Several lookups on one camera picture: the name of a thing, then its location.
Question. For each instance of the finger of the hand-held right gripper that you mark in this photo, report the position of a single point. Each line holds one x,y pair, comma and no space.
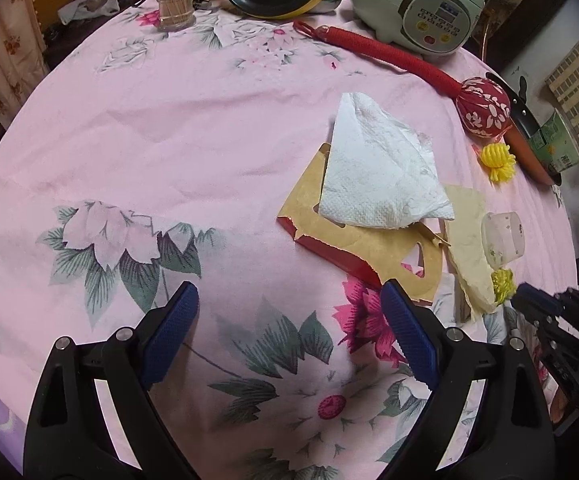
539,297
559,345

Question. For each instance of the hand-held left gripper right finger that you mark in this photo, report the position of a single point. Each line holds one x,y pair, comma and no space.
412,335

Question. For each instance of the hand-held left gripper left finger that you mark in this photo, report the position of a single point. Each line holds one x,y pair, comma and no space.
169,335

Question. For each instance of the yellow flower ornament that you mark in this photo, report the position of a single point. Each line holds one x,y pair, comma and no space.
498,160
503,285

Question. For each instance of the brown cardboard piece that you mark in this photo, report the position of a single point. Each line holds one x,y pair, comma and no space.
384,255

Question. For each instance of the beige paper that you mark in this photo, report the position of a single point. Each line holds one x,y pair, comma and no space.
464,240

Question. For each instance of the green white carton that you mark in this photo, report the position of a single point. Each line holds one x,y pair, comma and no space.
557,142

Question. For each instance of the small translucent plastic cup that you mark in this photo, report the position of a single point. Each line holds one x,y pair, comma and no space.
503,237

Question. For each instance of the white paper tissue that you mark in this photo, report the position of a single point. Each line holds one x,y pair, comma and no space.
379,175

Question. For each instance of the pink floral tablecloth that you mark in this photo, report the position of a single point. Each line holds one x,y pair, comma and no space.
169,135

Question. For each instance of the red massage hammer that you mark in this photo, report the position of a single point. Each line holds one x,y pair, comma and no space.
399,55

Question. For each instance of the toothpick holder jar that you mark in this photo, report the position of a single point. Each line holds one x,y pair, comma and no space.
175,2

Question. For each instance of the crumpled white plastic bag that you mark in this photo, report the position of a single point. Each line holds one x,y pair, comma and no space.
89,5

